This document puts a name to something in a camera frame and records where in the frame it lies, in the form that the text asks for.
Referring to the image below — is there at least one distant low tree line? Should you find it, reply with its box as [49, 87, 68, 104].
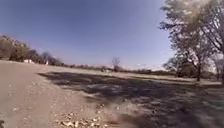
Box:
[63, 63, 181, 76]

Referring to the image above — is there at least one large overhanging tree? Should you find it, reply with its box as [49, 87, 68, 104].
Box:
[158, 0, 224, 84]

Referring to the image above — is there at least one bare leafless tree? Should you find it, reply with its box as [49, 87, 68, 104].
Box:
[111, 56, 122, 72]

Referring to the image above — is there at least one row of trees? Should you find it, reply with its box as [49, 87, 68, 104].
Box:
[0, 34, 65, 67]

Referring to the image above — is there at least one dry brown dirt ground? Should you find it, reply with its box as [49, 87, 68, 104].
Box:
[0, 59, 224, 128]

